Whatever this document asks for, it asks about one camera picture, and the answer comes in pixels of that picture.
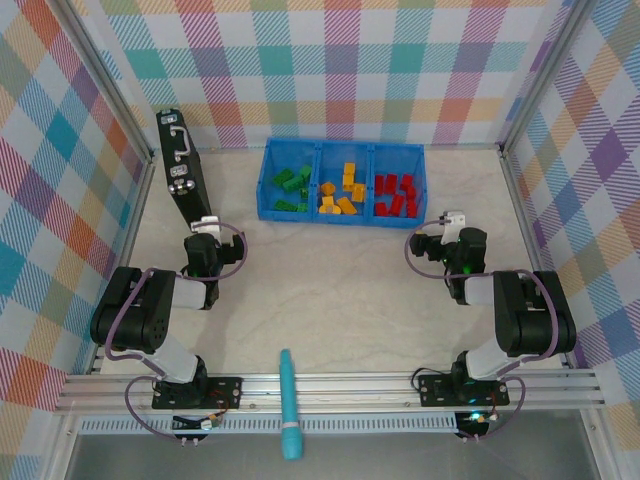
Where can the dark green lego brick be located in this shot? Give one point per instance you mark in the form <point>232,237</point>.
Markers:
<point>285,205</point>

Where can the small red lego brick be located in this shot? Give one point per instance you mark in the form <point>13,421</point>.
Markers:
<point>391,181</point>
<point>380,184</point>

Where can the orange lego brick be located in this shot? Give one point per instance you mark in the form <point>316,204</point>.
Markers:
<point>348,205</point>

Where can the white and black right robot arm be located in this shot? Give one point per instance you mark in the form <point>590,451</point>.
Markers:
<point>535,320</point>

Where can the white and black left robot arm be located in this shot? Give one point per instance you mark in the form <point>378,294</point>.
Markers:
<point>135,310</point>

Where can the yellow lego brick grey underside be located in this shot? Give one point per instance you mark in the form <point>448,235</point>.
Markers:
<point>330,206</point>

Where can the blue three-compartment bin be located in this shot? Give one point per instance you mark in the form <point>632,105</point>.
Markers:
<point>290,155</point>

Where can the teal pen-shaped tool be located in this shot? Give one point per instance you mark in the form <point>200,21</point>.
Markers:
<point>290,400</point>

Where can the thin aluminium rail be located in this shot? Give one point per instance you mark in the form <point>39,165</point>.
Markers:
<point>465,146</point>

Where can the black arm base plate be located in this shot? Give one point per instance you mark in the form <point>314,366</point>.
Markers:
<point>225,392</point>
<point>435,390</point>

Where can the wide aluminium base rail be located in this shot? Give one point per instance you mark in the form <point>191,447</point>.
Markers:
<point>350,392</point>

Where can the aluminium corner post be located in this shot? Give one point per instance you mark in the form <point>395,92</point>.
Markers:
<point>542,75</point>
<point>112,82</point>

